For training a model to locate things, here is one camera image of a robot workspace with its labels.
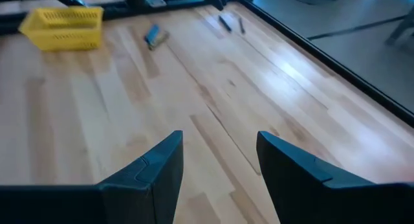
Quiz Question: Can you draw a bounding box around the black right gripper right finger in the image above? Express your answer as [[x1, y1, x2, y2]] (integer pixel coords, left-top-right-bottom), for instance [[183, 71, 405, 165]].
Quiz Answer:
[[256, 130, 384, 224]]

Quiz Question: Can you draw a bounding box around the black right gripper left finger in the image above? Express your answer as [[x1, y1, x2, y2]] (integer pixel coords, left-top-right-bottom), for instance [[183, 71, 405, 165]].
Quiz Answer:
[[96, 129, 184, 224]]

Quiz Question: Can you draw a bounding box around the olive crayon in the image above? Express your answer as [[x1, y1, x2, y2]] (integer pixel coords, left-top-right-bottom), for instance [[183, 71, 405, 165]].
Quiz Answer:
[[218, 15, 233, 33]]

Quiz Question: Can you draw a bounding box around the blue marker pen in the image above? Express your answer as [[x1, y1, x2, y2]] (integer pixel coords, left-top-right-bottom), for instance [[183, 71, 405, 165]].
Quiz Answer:
[[147, 30, 170, 51]]

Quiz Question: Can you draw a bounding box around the yellow plastic basket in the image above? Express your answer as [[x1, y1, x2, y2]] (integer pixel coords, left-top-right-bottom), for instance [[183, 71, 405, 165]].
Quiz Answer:
[[18, 6, 104, 52]]

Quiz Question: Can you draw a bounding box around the grey furniture leg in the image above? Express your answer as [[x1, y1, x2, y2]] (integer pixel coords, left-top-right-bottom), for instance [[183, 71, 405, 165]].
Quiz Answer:
[[384, 8, 414, 47]]

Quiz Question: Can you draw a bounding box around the black aluminium table frame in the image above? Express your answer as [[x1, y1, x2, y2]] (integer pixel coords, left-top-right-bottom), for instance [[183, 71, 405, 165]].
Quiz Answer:
[[0, 0, 414, 129]]

